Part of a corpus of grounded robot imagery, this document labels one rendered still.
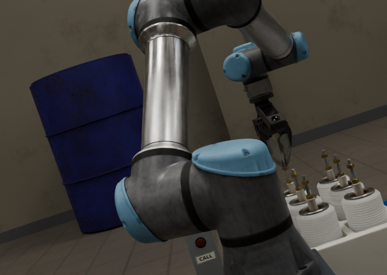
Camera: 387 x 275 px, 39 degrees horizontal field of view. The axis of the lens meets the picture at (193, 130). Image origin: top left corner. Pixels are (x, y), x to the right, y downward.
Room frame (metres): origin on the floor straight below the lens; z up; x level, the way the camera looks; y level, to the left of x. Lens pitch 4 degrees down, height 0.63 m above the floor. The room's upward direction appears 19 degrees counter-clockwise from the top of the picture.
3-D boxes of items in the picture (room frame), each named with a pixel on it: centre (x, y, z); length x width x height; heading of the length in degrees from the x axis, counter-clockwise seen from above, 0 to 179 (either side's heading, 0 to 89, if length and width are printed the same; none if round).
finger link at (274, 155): (1.56, -0.20, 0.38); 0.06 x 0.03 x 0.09; 6
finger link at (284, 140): (1.57, -0.23, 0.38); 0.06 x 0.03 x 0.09; 6
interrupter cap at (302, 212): (1.31, -0.22, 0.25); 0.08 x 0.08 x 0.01
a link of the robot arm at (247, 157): (0.83, -0.04, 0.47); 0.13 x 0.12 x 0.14; 67
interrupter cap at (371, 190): (1.31, -0.34, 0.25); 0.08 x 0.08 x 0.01
